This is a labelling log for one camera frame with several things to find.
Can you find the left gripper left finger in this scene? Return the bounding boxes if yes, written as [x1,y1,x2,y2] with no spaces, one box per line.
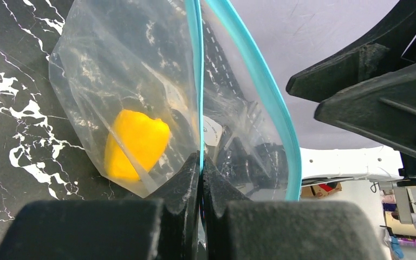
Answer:
[0,152,200,259]

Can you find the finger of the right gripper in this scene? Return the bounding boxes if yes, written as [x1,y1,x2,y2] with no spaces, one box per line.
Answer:
[285,1,416,102]
[314,63,416,158]

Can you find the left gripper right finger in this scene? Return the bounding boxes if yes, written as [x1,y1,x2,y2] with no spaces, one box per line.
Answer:
[202,159,385,259]

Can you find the yellow bell pepper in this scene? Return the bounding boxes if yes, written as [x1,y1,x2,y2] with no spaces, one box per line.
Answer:
[105,109,170,182]

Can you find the clear zip top bag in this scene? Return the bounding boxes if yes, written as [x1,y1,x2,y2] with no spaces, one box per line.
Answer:
[49,1,302,200]

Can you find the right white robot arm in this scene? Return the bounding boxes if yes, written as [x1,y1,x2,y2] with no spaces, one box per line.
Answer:
[286,1,416,187]

